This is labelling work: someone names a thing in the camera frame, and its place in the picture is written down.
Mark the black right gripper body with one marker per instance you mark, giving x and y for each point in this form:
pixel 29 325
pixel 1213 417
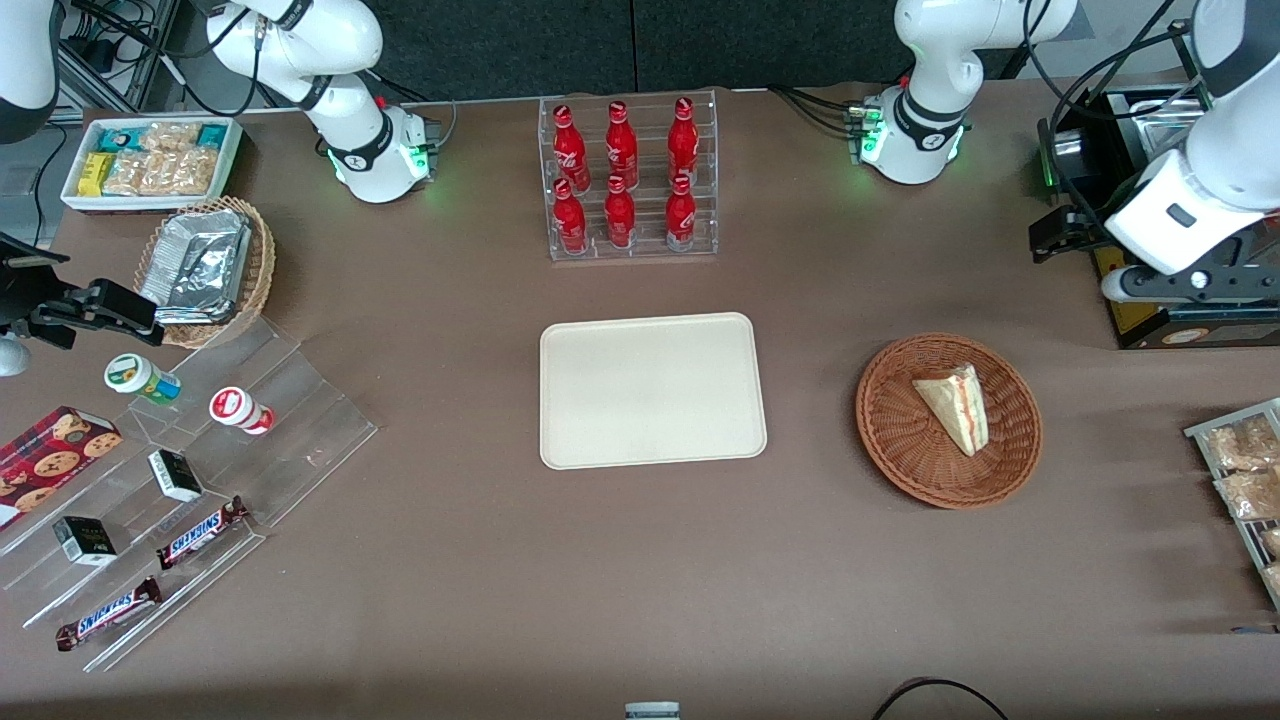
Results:
pixel 22 291

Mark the triangular sandwich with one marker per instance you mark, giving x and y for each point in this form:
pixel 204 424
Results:
pixel 950 405

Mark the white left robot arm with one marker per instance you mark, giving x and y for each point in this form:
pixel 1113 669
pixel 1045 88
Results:
pixel 920 150

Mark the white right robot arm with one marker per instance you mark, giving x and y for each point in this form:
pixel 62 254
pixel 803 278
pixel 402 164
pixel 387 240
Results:
pixel 350 150

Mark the light oval wicker basket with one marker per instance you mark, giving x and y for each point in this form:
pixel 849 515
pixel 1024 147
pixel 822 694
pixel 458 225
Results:
pixel 258 270

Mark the brown round wicker basket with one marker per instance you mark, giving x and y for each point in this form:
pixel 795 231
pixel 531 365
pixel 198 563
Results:
pixel 900 450

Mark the beige plastic tray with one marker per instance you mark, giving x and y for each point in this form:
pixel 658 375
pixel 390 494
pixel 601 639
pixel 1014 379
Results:
pixel 600 400

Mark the green capped drink bottle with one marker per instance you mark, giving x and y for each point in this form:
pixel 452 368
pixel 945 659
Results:
pixel 135 375

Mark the silver foil pouch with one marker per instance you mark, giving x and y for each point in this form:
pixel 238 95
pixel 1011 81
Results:
pixel 195 315
pixel 195 255

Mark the black countertop machine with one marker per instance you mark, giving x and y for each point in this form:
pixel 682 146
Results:
pixel 1150 325

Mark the red cookie box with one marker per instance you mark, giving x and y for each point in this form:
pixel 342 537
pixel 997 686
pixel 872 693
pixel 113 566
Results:
pixel 50 460

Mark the yellow snack packet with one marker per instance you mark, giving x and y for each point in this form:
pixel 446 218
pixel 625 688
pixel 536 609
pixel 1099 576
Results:
pixel 95 174

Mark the clear cracker bag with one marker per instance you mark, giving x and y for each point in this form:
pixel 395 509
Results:
pixel 170 136
pixel 126 174
pixel 185 172

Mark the red capped drink bottle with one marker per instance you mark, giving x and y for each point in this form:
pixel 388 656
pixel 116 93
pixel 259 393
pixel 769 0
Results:
pixel 235 408

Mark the small black box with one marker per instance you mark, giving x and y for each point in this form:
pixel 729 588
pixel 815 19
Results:
pixel 85 541
pixel 176 476

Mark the teal snack packet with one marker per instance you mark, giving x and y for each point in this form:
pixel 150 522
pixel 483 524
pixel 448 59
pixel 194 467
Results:
pixel 120 136
pixel 211 135

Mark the white rectangular plastic bin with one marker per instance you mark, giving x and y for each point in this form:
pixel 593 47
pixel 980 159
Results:
pixel 232 150

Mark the clear acrylic step display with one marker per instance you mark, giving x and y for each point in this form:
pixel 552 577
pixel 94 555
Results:
pixel 300 440

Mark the clear bag of snacks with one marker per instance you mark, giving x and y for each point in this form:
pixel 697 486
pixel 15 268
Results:
pixel 1250 495
pixel 1245 442
pixel 1274 578
pixel 1272 542

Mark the brown Snickers bar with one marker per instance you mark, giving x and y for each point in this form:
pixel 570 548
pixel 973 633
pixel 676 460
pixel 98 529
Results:
pixel 108 614
pixel 200 533

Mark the dark grey partition panel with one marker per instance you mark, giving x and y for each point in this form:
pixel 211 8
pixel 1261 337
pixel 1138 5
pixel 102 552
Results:
pixel 760 40
pixel 500 45

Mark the red cola bottle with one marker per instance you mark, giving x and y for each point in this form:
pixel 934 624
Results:
pixel 568 150
pixel 683 142
pixel 620 217
pixel 681 215
pixel 570 220
pixel 621 145

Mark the clear acrylic bottle rack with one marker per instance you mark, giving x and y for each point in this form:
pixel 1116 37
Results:
pixel 645 252

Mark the small grey box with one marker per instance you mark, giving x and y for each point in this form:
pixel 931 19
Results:
pixel 652 711

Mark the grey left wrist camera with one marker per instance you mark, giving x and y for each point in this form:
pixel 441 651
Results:
pixel 1120 285

